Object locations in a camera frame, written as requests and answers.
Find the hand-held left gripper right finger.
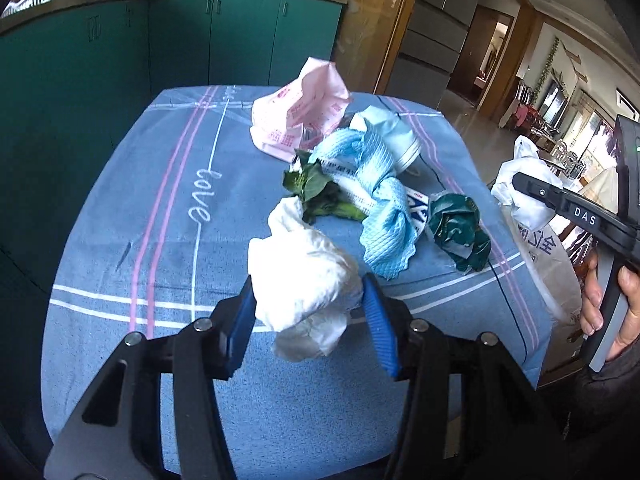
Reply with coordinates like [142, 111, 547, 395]
[362, 274, 591, 480]

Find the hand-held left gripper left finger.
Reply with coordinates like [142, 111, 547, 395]
[45, 276, 258, 480]

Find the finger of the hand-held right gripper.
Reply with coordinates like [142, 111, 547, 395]
[512, 172, 568, 217]

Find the bin with white bag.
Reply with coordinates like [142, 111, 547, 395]
[490, 135, 598, 333]

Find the white tissue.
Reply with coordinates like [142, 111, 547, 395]
[247, 196, 364, 361]

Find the green wrapper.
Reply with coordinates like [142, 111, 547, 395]
[425, 192, 493, 273]

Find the light blue mesh cloth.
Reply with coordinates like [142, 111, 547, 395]
[307, 127, 426, 281]

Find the white blue medicine box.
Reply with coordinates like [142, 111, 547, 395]
[320, 157, 432, 236]

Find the green leafy vegetable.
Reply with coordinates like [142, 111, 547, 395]
[282, 149, 368, 226]

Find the light blue plastic bag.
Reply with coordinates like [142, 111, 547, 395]
[347, 105, 423, 173]

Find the pink plastic bag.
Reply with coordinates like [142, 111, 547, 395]
[250, 56, 353, 163]

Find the person's right forearm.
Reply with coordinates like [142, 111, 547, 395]
[567, 342, 640, 446]

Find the person's right hand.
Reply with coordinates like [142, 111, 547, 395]
[579, 252, 640, 361]

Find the blue striped tablecloth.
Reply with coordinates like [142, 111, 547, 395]
[40, 85, 553, 480]

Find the brown wooden door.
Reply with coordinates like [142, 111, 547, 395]
[447, 5, 516, 108]

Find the grey refrigerator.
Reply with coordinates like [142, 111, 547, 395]
[387, 0, 488, 108]

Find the wooden framed glass door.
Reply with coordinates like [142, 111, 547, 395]
[330, 0, 426, 96]

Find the teal kitchen cabinet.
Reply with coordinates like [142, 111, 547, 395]
[0, 0, 348, 411]

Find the green wall garland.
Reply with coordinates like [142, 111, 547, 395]
[532, 37, 561, 102]

